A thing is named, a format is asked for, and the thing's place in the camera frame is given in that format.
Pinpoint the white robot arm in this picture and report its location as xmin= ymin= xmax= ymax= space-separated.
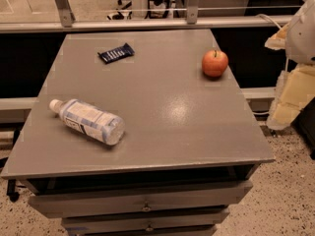
xmin=285 ymin=0 xmax=315 ymax=65

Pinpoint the blue plastic water bottle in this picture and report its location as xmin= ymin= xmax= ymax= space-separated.
xmin=49 ymin=99 xmax=125 ymax=146

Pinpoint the grey drawer cabinet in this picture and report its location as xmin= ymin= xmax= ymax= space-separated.
xmin=2 ymin=29 xmax=274 ymax=236

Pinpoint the dark blue snack wrapper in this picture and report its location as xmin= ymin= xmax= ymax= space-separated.
xmin=97 ymin=43 xmax=135 ymax=64

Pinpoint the red apple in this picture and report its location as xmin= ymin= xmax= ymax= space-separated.
xmin=202 ymin=50 xmax=228 ymax=78

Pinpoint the upper grey drawer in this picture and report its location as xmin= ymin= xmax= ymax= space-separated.
xmin=29 ymin=180 xmax=253 ymax=218

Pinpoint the grey drawer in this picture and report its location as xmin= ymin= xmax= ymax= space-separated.
xmin=29 ymin=180 xmax=253 ymax=218
xmin=62 ymin=207 xmax=229 ymax=234

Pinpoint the lower grey drawer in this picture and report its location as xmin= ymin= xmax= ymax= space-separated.
xmin=62 ymin=207 xmax=229 ymax=234

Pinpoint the metal window rail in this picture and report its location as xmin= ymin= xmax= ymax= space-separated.
xmin=0 ymin=15 xmax=291 ymax=33

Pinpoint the white cable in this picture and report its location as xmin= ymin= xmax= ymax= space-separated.
xmin=255 ymin=13 xmax=284 ymax=30

